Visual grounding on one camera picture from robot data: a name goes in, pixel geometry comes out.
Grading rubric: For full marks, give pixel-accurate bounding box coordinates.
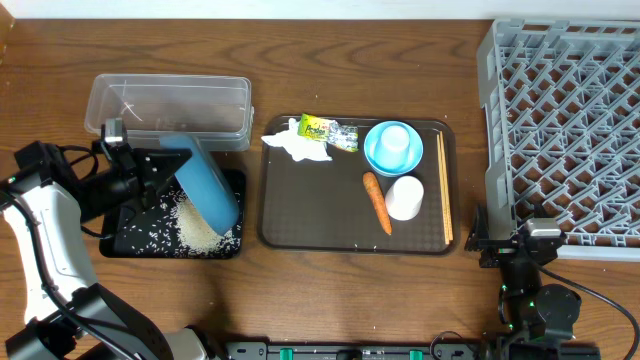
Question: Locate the black plastic tray bin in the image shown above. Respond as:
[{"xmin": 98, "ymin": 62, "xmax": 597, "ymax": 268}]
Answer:
[{"xmin": 98, "ymin": 166, "xmax": 247, "ymax": 260}]

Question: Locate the left wooden chopstick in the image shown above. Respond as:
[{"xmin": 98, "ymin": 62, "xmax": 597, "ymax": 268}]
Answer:
[{"xmin": 436, "ymin": 132, "xmax": 450, "ymax": 246}]

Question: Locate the white plastic cup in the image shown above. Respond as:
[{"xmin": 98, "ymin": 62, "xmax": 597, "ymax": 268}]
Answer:
[{"xmin": 385, "ymin": 176, "xmax": 424, "ymax": 221}]

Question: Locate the grey dishwasher rack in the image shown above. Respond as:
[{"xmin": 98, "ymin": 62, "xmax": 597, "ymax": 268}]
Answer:
[{"xmin": 476, "ymin": 19, "xmax": 639, "ymax": 262}]

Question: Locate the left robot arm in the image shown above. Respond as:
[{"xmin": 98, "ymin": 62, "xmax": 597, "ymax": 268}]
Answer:
[{"xmin": 1, "ymin": 140, "xmax": 224, "ymax": 360}]

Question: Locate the pile of white rice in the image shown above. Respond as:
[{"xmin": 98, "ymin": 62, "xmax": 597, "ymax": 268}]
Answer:
[{"xmin": 119, "ymin": 187, "xmax": 242, "ymax": 256}]

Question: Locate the right wooden chopstick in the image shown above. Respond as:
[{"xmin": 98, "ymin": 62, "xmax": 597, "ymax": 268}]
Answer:
[{"xmin": 439, "ymin": 132, "xmax": 453, "ymax": 245}]

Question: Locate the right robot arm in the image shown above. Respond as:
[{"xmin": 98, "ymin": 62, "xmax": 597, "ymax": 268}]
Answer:
[{"xmin": 464, "ymin": 206, "xmax": 581, "ymax": 359}]

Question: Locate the crumpled white tissue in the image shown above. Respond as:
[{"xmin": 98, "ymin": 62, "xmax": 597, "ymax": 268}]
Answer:
[{"xmin": 261, "ymin": 118, "xmax": 332, "ymax": 162}]

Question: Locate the orange carrot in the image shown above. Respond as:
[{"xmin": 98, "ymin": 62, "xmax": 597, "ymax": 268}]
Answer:
[{"xmin": 362, "ymin": 172, "xmax": 392, "ymax": 235}]

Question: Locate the light blue small bowl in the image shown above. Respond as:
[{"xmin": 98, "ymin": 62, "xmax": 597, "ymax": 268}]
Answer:
[{"xmin": 363, "ymin": 121, "xmax": 424, "ymax": 177}]

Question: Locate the dark blue plate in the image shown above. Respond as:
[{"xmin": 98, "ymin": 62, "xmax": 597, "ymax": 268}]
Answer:
[{"xmin": 159, "ymin": 134, "xmax": 240, "ymax": 235}]

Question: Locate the wooden chopstick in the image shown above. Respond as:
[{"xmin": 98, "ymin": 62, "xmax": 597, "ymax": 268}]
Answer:
[
  {"xmin": 439, "ymin": 132, "xmax": 453, "ymax": 245},
  {"xmin": 436, "ymin": 132, "xmax": 450, "ymax": 246}
]

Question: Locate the yellow green snack wrapper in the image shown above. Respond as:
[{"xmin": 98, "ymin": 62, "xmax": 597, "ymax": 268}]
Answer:
[{"xmin": 298, "ymin": 114, "xmax": 358, "ymax": 152}]

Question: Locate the dark brown serving tray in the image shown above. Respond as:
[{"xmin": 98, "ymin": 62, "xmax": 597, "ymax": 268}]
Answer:
[{"xmin": 257, "ymin": 120, "xmax": 461, "ymax": 256}]

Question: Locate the light blue cup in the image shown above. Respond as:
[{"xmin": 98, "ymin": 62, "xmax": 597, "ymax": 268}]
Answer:
[{"xmin": 374, "ymin": 125, "xmax": 410, "ymax": 171}]

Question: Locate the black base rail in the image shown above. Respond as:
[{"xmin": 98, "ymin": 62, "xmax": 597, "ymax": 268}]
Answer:
[{"xmin": 224, "ymin": 340, "xmax": 601, "ymax": 360}]

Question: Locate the clear plastic bin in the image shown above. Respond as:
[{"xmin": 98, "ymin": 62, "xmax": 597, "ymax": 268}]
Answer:
[{"xmin": 84, "ymin": 74, "xmax": 254, "ymax": 152}]

